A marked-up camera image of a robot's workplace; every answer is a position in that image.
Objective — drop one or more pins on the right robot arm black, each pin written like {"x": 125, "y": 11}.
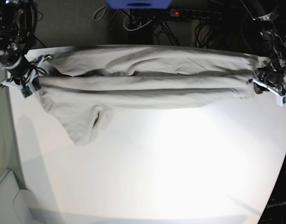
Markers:
{"x": 18, "y": 22}

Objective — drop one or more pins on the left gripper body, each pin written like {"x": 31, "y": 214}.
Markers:
{"x": 272, "y": 80}

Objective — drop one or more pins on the grey t-shirt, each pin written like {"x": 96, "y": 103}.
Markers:
{"x": 84, "y": 87}

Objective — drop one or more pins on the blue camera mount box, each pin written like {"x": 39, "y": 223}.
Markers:
{"x": 138, "y": 4}

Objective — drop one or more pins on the black power strip red light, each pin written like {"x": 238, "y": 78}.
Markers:
{"x": 194, "y": 14}

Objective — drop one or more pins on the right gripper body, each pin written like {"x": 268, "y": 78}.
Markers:
{"x": 22, "y": 72}

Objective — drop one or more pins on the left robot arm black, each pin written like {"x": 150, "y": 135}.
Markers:
{"x": 270, "y": 18}

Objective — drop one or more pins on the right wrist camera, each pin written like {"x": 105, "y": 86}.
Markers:
{"x": 27, "y": 91}

